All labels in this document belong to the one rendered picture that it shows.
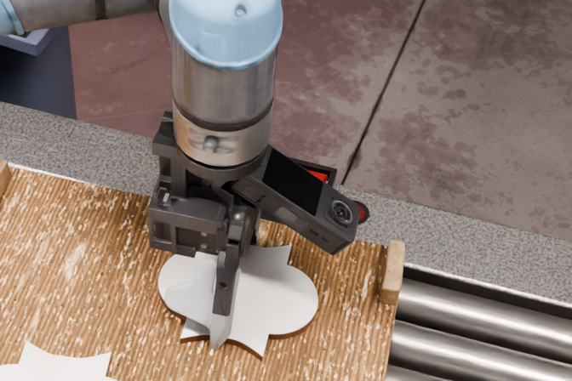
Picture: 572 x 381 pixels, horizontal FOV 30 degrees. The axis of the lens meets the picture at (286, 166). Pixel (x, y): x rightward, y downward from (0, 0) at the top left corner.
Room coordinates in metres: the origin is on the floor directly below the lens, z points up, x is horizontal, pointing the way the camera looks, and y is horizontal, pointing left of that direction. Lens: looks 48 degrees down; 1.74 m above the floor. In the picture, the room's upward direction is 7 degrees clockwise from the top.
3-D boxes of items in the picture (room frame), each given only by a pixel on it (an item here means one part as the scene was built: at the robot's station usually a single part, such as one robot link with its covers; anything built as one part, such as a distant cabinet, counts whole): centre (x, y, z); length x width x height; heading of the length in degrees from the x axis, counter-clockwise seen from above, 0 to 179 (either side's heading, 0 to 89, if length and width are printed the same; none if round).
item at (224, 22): (0.57, 0.05, 1.24); 0.09 x 0.08 x 0.11; 22
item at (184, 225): (0.57, 0.06, 1.08); 0.09 x 0.08 x 0.12; 83
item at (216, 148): (0.56, 0.05, 1.16); 0.08 x 0.08 x 0.05
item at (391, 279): (0.60, -0.11, 0.95); 0.06 x 0.02 x 0.03; 173
